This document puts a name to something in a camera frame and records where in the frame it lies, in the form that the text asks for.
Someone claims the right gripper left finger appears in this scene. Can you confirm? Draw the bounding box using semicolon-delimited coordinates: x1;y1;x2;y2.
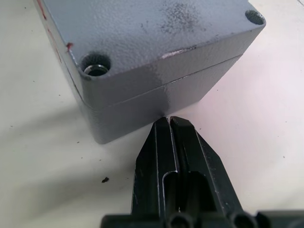
132;117;181;216

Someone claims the small silver lid screw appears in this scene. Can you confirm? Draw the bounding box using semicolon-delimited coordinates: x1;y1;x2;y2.
85;62;110;77

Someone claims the grey metal box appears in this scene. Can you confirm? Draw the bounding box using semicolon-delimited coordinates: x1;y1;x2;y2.
33;0;243;145

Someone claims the grey box lid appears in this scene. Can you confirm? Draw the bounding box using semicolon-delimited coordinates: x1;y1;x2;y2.
33;0;267;109

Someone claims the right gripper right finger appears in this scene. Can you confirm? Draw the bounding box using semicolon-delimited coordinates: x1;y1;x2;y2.
170;115;243;214

